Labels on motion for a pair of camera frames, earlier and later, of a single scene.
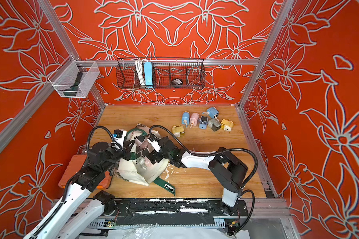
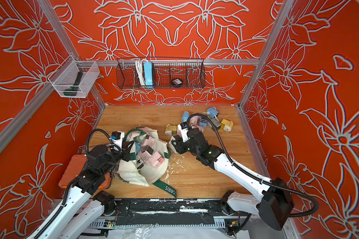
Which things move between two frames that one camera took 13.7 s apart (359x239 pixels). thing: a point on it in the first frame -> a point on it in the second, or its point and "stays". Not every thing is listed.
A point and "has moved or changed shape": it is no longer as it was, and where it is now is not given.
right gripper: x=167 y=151 -> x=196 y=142
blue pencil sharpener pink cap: x=185 y=118 stays
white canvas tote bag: x=146 y=158 stays
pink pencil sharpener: x=193 y=120 stays
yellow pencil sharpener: x=178 y=131 has moved or changed shape
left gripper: x=126 y=153 stays
